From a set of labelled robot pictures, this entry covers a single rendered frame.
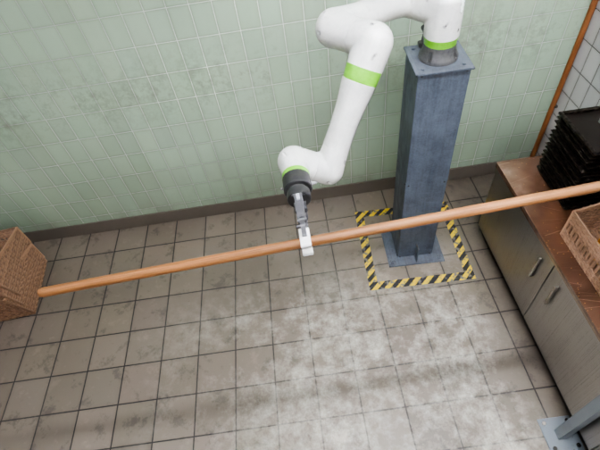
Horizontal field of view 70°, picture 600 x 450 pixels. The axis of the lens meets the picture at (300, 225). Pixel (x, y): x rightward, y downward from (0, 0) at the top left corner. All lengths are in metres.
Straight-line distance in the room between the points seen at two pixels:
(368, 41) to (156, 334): 1.88
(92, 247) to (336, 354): 1.77
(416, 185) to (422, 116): 0.40
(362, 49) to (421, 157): 0.77
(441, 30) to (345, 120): 0.52
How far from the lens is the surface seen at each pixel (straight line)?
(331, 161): 1.45
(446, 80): 1.81
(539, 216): 2.16
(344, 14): 1.50
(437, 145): 2.00
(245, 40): 2.22
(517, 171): 2.34
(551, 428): 2.33
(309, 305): 2.42
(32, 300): 3.04
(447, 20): 1.73
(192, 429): 2.31
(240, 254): 1.24
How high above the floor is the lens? 2.11
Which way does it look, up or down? 50 degrees down
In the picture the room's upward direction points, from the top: 10 degrees counter-clockwise
